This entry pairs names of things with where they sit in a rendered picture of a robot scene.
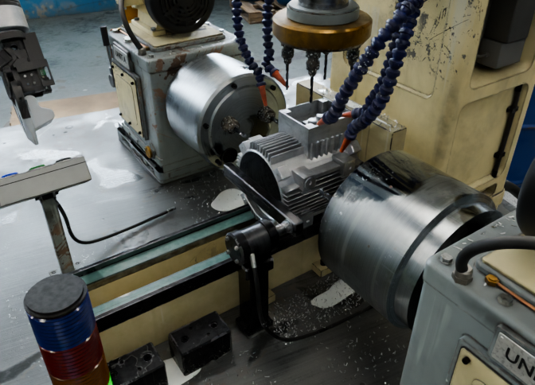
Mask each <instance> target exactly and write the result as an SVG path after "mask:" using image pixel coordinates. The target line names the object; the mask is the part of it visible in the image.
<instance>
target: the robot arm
mask: <svg viewBox="0 0 535 385"><path fill-rule="evenodd" d="M29 31H30V29H29V26H28V23H27V20H26V18H25V15H24V12H23V9H22V8H21V4H20V2H19V0H0V76H1V77H2V81H3V83H4V86H5V89H6V93H7V95H8V97H9V99H11V101H12V104H13V106H14V110H15V112H16V114H17V117H18V119H19V122H20V124H21V126H22V129H23V130H24V132H25V135H26V137H27V138H28V139H29V140H30V141H31V142H32V143H33V144H34V145H39V142H38V140H37V134H36V131H37V130H39V129H41V128H42V127H44V126H47V125H48V124H50V123H51V122H52V120H53V119H54V116H55V115H54V112H53V110H52V109H49V108H44V107H40V106H39V104H38V102H37V99H36V98H38V97H42V96H43V95H45V94H49V93H52V88H51V87H50V86H51V85H54V84H55V82H54V79H53V76H52V73H51V71H50V68H49V65H48V62H47V60H46V59H45V58H44V56H43V53H42V51H41V46H40V45H39V42H38V39H37V35H36V33H35V32H32V33H30V32H29ZM14 49H16V50H14ZM46 66H47V69H48V71H49V74H50V77H51V80H50V79H49V78H48V77H47V75H46V73H45V67H46Z"/></svg>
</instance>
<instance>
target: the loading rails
mask: <svg viewBox="0 0 535 385"><path fill-rule="evenodd" d="M321 216H322V213H320V214H318V215H316V216H314V219H313V224H312V225H311V226H308V227H305V228H304V229H303V233H302V234H301V235H299V236H297V237H294V236H293V235H292V234H291V233H285V234H283V235H280V236H279V237H280V245H279V248H278V249H277V250H275V251H272V252H270V253H268V254H269V255H270V256H272V257H273V258H274V268H273V269H272V270H269V271H268V304H270V303H272V302H274V301H275V294H274V293H273V292H272V291H271V289H273V288H275V287H277V286H279V285H281V284H283V283H285V282H287V281H289V280H291V279H293V278H295V277H298V276H299V275H301V274H304V273H306V272H307V271H309V270H313V271H314V272H315V273H316V274H317V275H318V276H319V277H320V278H321V277H323V276H325V275H327V274H329V273H331V272H333V271H332V270H330V269H329V268H328V267H327V266H326V265H325V264H324V263H323V261H322V260H321V257H320V254H319V251H318V233H319V228H320V224H321V222H322V221H321V220H320V218H321ZM256 221H258V220H256V217H254V215H253V213H252V212H251V207H250V206H249V204H245V205H242V206H240V207H238V208H234V209H232V210H230V211H227V212H224V213H221V214H220V215H217V216H214V217H211V218H209V219H207V220H203V221H201V222H199V223H196V224H193V225H190V226H188V227H185V228H183V229H181V230H178V231H175V232H172V233H170V234H168V235H164V236H162V237H160V238H157V239H154V240H151V241H150V242H147V243H144V244H141V245H139V246H137V247H133V248H131V249H129V250H126V251H123V252H120V253H118V254H116V255H113V256H110V257H108V258H105V259H102V260H100V261H98V262H94V263H92V264H89V265H87V266H83V267H81V268H79V269H77V270H73V271H71V272H68V273H67V274H73V275H76V276H78V277H80V278H82V279H83V280H84V281H85V283H86V285H87V289H88V294H89V297H90V300H91V303H92V309H93V313H94V315H95V319H96V324H97V327H98V330H99V334H100V339H101V342H102V345H103V350H104V354H105V357H106V361H107V363H108V362H110V361H112V360H114V359H116V358H119V357H121V356H123V355H125V354H127V353H129V352H132V351H134V350H135V349H136V348H139V347H141V346H143V345H145V344H148V343H150V342H152V344H153V345H154V346H156V345H158V344H161V343H162V342H164V341H166V340H168V336H169V333H171V332H173V331H174V330H176V329H179V328H181V327H182V326H184V325H187V324H189V323H191V322H193V321H195V320H197V319H199V318H201V317H203V316H205V315H207V314H209V313H211V312H213V311H217V313H218V314H219V315H220V314H222V313H224V312H226V311H228V310H230V309H232V308H234V307H236V306H238V305H239V304H240V294H239V275H238V271H237V270H236V269H235V268H234V267H233V266H232V259H231V257H230V256H229V255H227V254H226V251H227V248H226V245H225V237H226V235H227V233H229V232H231V231H234V230H240V229H242V228H246V227H248V226H250V225H253V224H254V223H255V222H256Z"/></svg>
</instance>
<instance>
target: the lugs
mask: <svg viewBox="0 0 535 385"><path fill-rule="evenodd" d="M251 141H252V140H251V139H250V140H247V141H245V142H242V143H241V144H240V145H239V147H240V151H241V153H242V154H243V153H244V152H245V151H247V150H249V146H250V142H251ZM346 149H347V151H348V154H349V156H350V155H353V154H356V153H358V152H359V151H361V147H360V144H359V142H358V140H357V139H356V140H353V141H351V142H350V144H349V145H348V146H347V147H346ZM273 172H274V174H275V177H276V179H277V181H278V182H281V181H284V180H286V179H288V178H289V177H291V174H290V171H289V169H288V168H287V165H282V166H280V167H278V168H276V169H275V170H273ZM240 195H241V197H242V200H243V202H244V204H248V202H247V200H246V198H245V195H244V193H241V194H240Z"/></svg>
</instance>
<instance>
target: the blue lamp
mask: <svg viewBox="0 0 535 385"><path fill-rule="evenodd" d="M26 313H27V312H26ZM27 317H28V318H29V323H30V324H31V327H32V330H33V334H34V336H35V338H36V341H37V343H38V344H39V345H40V346H41V347H42V348H44V349H46V350H49V351H54V352H59V351H64V350H68V349H70V348H74V347H76V346H77V345H79V344H81V343H83V342H84V341H85V340H87V339H88V338H89V337H90V335H91V334H92V332H93V330H94V328H95V326H96V319H95V315H94V313H93V309H92V303H91V300H90V297H89V294H88V291H87V295H86V298H85V299H84V301H83V302H82V303H81V304H80V305H79V306H78V307H77V308H76V309H75V310H74V311H73V312H71V313H70V314H68V315H66V316H63V317H59V318H56V319H51V320H47V319H39V318H36V317H32V316H30V315H29V314H27Z"/></svg>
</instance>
